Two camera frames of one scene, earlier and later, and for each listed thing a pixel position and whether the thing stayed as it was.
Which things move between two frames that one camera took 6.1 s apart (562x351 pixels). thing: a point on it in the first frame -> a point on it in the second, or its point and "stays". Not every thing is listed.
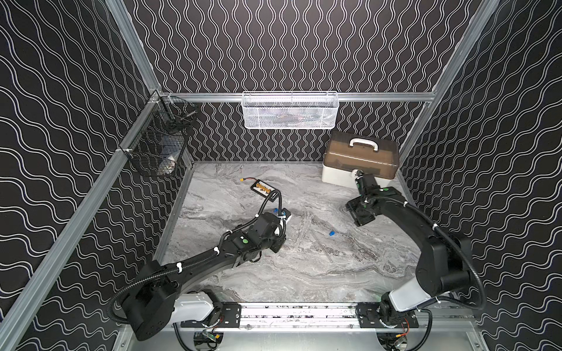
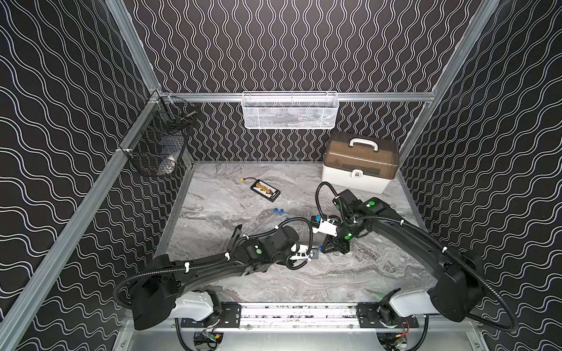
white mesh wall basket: (286, 110) stays
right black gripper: (358, 221) -> (334, 244)
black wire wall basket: (155, 143) stays
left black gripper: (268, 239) -> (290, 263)
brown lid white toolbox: (347, 151) stays
